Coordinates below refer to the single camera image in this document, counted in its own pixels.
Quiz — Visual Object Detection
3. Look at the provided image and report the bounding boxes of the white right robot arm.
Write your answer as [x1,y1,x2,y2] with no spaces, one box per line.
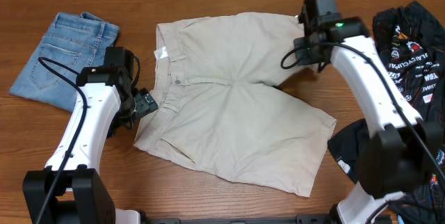
[292,0,444,223]

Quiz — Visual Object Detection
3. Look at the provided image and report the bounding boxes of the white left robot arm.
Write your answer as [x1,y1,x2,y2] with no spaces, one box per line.
[22,47,158,224]

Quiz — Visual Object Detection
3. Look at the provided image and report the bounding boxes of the beige cotton shorts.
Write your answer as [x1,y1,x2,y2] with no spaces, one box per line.
[134,13,337,197]

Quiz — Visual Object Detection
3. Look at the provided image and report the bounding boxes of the folded blue denim jeans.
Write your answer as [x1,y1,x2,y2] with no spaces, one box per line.
[9,12,120,111]

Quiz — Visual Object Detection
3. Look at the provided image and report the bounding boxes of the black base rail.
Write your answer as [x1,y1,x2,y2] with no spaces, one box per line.
[141,214,337,224]

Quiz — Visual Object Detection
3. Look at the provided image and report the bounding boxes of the black printed cycling jersey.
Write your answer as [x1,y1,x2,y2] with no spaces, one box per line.
[327,0,445,224]

